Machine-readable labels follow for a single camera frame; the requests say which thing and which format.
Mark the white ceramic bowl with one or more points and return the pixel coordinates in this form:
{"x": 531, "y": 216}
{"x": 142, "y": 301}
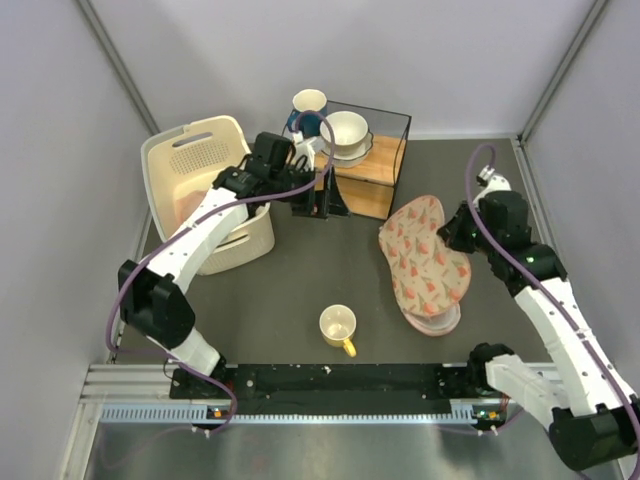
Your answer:
{"x": 349, "y": 129}

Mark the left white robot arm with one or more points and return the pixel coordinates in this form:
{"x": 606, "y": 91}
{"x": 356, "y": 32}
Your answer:
{"x": 152, "y": 292}

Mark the grey slotted cable duct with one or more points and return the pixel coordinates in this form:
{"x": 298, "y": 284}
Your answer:
{"x": 456, "y": 412}

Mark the yellow ceramic mug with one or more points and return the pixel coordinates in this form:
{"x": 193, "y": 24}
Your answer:
{"x": 338, "y": 324}

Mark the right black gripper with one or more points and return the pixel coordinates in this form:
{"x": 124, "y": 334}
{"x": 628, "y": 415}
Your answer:
{"x": 450, "y": 232}

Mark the white scalloped plate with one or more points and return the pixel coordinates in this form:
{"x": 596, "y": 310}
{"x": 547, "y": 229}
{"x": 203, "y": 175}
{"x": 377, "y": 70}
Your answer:
{"x": 358, "y": 156}

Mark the blue ceramic mug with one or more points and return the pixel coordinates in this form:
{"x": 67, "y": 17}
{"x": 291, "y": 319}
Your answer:
{"x": 304, "y": 105}

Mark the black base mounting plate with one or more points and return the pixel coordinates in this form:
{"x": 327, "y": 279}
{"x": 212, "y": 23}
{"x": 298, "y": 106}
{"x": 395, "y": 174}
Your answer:
{"x": 433, "y": 380}

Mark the cream plastic laundry basket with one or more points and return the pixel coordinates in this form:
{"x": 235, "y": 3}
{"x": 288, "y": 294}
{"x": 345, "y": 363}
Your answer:
{"x": 189, "y": 157}

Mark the pink bra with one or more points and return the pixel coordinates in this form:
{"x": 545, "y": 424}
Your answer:
{"x": 185, "y": 206}

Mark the black wire wooden shelf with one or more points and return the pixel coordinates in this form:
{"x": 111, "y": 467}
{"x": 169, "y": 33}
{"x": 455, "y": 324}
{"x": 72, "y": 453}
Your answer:
{"x": 369, "y": 188}

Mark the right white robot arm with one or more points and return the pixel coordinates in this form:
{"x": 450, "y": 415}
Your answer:
{"x": 591, "y": 415}

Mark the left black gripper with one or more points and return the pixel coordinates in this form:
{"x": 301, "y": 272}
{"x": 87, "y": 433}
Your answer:
{"x": 321, "y": 203}

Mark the floral bra laundry bag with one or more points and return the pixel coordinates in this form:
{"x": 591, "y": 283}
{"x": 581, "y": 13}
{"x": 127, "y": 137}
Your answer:
{"x": 428, "y": 279}

